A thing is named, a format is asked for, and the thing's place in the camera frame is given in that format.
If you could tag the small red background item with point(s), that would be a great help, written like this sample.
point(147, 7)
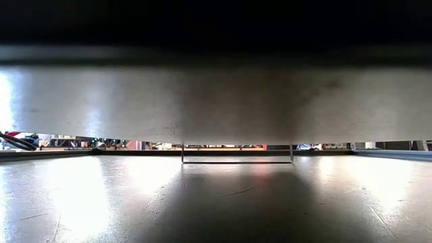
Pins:
point(265, 147)

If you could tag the red background box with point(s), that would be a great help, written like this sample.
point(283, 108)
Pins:
point(134, 145)

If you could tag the white background object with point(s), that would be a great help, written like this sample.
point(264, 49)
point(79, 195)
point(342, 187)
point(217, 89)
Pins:
point(305, 147)

